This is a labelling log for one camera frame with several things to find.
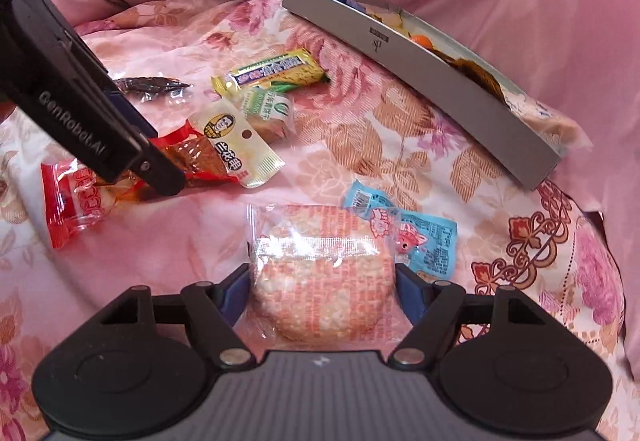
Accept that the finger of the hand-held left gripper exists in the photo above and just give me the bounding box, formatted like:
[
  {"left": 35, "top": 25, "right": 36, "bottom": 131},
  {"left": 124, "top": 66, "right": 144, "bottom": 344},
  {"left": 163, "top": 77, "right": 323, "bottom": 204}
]
[
  {"left": 105, "top": 89, "right": 157, "bottom": 138},
  {"left": 126, "top": 136, "right": 187, "bottom": 196}
]

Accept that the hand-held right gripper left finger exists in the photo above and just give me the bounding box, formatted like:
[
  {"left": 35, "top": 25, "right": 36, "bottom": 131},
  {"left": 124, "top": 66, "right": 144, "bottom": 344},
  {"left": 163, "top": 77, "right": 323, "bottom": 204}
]
[{"left": 100, "top": 265, "right": 253, "bottom": 369}]

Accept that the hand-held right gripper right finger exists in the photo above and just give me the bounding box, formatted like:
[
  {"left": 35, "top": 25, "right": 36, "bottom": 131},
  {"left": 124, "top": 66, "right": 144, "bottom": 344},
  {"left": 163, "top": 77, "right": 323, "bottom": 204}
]
[{"left": 389, "top": 263, "right": 547, "bottom": 369}]

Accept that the dark brown snack packet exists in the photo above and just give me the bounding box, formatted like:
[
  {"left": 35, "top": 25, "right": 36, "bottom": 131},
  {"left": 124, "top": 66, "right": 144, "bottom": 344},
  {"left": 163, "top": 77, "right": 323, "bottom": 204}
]
[{"left": 112, "top": 76, "right": 195, "bottom": 102}]

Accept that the blue cartoon snack packet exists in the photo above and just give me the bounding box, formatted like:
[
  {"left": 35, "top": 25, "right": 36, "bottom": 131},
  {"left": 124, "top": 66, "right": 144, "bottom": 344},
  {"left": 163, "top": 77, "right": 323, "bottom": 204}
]
[{"left": 342, "top": 180, "right": 459, "bottom": 280}]

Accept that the cream face print snack packet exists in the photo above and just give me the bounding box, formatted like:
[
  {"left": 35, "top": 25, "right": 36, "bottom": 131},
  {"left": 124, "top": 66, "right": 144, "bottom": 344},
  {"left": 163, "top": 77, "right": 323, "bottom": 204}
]
[{"left": 150, "top": 101, "right": 286, "bottom": 190}]

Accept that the round rice cracker packet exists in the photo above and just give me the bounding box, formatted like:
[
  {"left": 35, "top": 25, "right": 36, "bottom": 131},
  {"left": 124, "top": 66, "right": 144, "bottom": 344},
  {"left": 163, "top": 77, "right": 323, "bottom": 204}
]
[{"left": 247, "top": 203, "right": 402, "bottom": 348}]

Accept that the red clear snack packet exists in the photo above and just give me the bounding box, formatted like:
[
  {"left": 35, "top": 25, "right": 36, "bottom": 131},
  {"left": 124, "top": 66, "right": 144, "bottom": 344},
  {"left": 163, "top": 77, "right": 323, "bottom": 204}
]
[{"left": 41, "top": 156, "right": 151, "bottom": 251}]

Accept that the green white cake packet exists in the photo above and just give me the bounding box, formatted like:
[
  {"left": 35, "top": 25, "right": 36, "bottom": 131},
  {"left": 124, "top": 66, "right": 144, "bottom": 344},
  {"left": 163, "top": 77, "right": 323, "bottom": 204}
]
[{"left": 240, "top": 86, "right": 295, "bottom": 142}]

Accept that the yellow snack bar packet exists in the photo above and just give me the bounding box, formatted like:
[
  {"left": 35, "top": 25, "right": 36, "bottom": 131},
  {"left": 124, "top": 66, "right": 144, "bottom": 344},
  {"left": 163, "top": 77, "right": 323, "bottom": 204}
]
[{"left": 211, "top": 48, "right": 331, "bottom": 98}]

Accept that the grey shallow box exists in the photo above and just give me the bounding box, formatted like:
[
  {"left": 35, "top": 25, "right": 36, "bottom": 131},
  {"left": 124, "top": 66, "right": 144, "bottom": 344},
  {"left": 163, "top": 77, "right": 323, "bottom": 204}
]
[{"left": 282, "top": 0, "right": 564, "bottom": 192}]

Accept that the floral bedsheet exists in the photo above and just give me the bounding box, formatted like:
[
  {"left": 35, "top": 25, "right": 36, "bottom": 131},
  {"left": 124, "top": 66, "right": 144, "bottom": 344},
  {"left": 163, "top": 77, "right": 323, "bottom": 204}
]
[{"left": 0, "top": 0, "right": 640, "bottom": 441}]

